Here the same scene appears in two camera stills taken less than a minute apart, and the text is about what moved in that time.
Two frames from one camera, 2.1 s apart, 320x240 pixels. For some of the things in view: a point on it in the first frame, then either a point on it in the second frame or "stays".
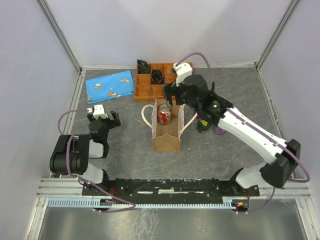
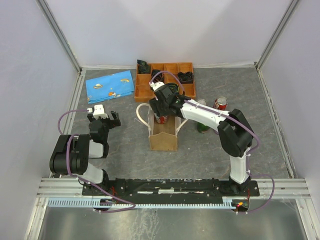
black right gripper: x=171 y=89 to x=154 y=104
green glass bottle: x=203 y=126 stays
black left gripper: x=113 y=123 stays
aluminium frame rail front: x=57 y=188 stays
